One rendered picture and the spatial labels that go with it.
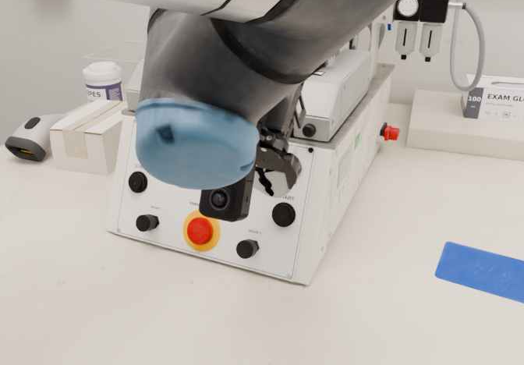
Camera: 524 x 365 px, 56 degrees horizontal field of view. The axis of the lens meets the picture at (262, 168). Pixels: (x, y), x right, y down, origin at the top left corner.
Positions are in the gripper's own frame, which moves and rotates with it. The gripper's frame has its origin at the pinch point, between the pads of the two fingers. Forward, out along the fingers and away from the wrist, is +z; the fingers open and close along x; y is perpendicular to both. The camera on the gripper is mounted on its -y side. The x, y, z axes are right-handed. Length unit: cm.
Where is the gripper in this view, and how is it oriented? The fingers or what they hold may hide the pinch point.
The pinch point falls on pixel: (274, 195)
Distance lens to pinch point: 61.7
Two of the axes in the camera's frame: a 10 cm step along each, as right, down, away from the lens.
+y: 3.2, -8.5, 4.2
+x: -9.2, -1.7, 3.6
